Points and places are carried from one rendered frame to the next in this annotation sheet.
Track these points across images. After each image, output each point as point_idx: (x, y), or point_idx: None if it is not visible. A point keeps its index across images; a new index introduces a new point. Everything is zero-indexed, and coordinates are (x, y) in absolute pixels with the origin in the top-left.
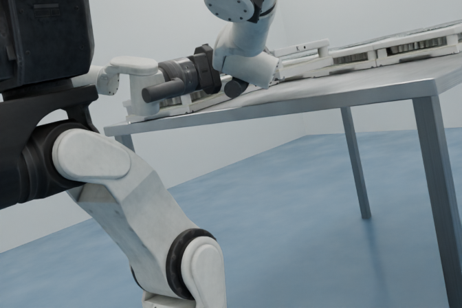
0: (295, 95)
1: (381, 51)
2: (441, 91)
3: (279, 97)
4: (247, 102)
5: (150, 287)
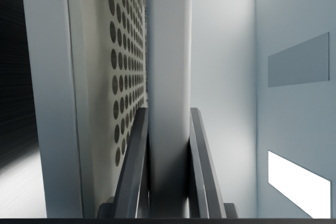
0: (26, 206)
1: (146, 107)
2: None
3: (27, 134)
4: None
5: None
